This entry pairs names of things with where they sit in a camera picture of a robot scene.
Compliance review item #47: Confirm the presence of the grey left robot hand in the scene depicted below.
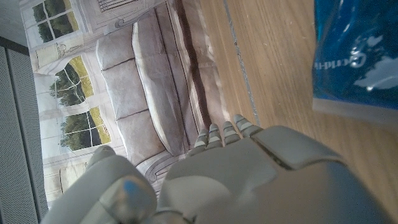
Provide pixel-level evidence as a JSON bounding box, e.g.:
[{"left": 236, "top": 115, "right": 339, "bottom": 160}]
[{"left": 40, "top": 113, "right": 394, "bottom": 224}]

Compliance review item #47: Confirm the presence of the blue gel pad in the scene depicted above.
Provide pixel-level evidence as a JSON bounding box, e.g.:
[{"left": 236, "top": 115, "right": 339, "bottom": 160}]
[{"left": 312, "top": 0, "right": 398, "bottom": 125}]

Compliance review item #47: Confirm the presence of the printed sofa room backdrop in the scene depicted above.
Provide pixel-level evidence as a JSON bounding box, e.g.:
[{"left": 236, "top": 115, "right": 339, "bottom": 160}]
[{"left": 18, "top": 0, "right": 233, "bottom": 203}]

